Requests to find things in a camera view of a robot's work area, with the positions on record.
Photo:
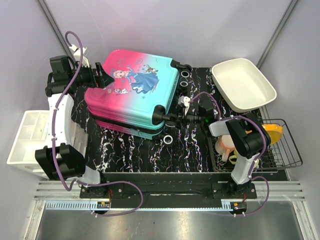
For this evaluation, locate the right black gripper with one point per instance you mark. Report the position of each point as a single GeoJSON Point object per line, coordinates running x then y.
{"type": "Point", "coordinates": [176, 120]}

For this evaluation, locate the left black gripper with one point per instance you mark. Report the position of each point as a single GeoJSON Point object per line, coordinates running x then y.
{"type": "Point", "coordinates": [102, 79]}

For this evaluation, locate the pink and teal kids suitcase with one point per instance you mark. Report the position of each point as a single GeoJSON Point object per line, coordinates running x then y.
{"type": "Point", "coordinates": [143, 84]}

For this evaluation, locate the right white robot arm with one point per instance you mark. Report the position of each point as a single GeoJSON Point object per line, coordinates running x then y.
{"type": "Point", "coordinates": [247, 134]}

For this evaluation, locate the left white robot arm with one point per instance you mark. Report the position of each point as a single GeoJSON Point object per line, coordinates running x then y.
{"type": "Point", "coordinates": [62, 157]}

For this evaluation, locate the black marble pattern mat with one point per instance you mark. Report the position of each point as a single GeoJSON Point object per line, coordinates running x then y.
{"type": "Point", "coordinates": [112, 151]}

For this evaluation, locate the pink cup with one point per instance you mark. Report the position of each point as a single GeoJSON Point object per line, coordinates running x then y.
{"type": "Point", "coordinates": [224, 146]}

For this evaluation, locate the yellow-green mug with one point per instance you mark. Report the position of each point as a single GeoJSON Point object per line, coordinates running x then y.
{"type": "Point", "coordinates": [233, 159]}

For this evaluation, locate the white plastic tray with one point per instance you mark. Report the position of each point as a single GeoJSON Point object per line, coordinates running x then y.
{"type": "Point", "coordinates": [242, 85]}

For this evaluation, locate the white drawer organizer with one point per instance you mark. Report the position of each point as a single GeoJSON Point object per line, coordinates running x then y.
{"type": "Point", "coordinates": [31, 136]}

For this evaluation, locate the orange-yellow plate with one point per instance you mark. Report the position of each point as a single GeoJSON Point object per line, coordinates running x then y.
{"type": "Point", "coordinates": [274, 131]}

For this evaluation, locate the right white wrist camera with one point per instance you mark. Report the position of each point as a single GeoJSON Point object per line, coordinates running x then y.
{"type": "Point", "coordinates": [184, 102]}

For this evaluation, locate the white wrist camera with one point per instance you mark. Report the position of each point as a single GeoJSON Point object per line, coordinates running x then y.
{"type": "Point", "coordinates": [184, 102]}
{"type": "Point", "coordinates": [80, 55]}

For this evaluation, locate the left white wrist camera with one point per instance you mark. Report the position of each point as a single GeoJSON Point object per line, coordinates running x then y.
{"type": "Point", "coordinates": [80, 55]}

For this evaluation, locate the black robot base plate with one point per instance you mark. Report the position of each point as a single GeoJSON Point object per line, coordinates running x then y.
{"type": "Point", "coordinates": [200, 184]}

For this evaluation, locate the black wire dish rack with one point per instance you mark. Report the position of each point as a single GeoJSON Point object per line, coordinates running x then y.
{"type": "Point", "coordinates": [280, 150]}

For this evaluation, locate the aluminium rail frame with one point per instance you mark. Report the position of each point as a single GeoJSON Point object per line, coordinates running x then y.
{"type": "Point", "coordinates": [56, 198]}

